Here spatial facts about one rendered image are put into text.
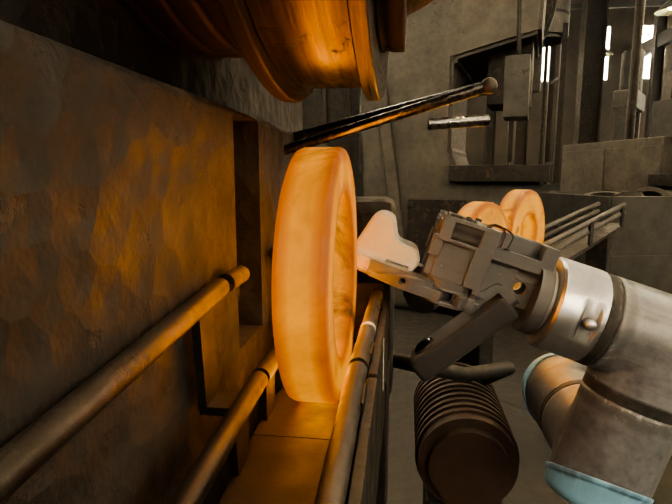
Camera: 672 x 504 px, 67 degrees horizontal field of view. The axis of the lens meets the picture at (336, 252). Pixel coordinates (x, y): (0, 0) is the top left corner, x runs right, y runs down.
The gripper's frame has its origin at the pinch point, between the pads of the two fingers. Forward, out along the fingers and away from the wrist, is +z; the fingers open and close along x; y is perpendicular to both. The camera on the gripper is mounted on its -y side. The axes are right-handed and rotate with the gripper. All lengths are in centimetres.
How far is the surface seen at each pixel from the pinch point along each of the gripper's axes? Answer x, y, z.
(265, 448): 21.5, -9.1, -1.5
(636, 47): -603, 226, -202
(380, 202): -7.2, 5.6, -2.4
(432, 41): -256, 84, 8
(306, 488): 24.7, -8.4, -4.7
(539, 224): -50, 8, -30
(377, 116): 2.7, 13.5, 0.0
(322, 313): 21.8, 0.4, -2.3
